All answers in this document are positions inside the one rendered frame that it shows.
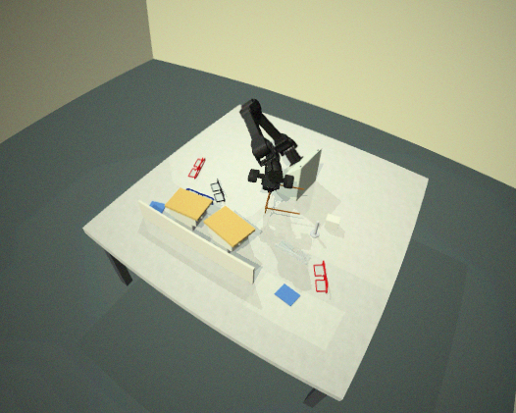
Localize blue flat square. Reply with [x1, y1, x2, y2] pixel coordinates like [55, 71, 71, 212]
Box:
[149, 201, 165, 213]
[274, 284, 300, 306]

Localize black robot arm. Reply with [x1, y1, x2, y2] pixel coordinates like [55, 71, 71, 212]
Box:
[238, 98, 303, 191]

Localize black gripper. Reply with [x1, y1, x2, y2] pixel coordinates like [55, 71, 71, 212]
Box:
[248, 166, 294, 189]

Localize black eyeglasses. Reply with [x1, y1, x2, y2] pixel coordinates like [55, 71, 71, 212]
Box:
[210, 179, 226, 203]

